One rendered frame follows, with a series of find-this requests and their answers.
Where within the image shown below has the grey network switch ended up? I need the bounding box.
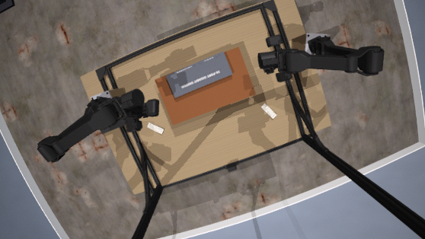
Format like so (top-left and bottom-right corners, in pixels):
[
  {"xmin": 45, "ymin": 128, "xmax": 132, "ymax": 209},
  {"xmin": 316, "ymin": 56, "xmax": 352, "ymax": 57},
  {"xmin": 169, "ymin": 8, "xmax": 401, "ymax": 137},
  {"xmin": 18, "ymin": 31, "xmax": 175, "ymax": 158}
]
[{"xmin": 166, "ymin": 52, "xmax": 233, "ymax": 98}]

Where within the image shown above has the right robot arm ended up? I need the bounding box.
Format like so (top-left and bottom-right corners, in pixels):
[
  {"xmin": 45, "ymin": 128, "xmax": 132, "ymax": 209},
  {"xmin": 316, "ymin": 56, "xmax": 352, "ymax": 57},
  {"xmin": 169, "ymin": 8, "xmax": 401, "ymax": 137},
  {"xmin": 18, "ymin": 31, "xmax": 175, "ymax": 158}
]
[{"xmin": 257, "ymin": 36, "xmax": 385, "ymax": 76}]

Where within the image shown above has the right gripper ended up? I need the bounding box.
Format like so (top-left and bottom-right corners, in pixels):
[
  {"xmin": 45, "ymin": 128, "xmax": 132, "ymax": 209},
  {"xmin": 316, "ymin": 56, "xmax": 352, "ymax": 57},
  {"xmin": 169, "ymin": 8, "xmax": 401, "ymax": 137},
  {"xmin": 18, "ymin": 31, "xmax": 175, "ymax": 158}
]
[{"xmin": 266, "ymin": 34, "xmax": 292, "ymax": 82}]

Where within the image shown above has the dark brown low bench with grey legs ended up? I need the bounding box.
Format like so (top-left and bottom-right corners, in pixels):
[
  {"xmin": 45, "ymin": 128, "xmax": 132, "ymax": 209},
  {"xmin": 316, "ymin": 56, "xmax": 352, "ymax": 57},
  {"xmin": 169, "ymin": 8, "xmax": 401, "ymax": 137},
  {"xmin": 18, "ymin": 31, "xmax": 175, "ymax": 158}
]
[{"xmin": 156, "ymin": 48, "xmax": 256, "ymax": 125}]

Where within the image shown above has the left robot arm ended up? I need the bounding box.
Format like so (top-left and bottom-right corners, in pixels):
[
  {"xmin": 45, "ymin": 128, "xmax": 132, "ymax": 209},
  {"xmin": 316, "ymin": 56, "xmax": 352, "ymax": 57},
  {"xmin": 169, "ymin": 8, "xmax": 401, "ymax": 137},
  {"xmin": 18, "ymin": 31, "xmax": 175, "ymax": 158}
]
[{"xmin": 37, "ymin": 89, "xmax": 145, "ymax": 163}]

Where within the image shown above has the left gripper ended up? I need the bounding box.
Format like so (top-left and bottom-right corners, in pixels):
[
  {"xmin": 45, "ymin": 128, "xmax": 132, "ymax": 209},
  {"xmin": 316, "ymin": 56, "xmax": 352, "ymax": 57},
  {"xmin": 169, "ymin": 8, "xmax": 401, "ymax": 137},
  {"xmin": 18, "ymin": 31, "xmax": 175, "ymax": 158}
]
[{"xmin": 127, "ymin": 99, "xmax": 159, "ymax": 118}]

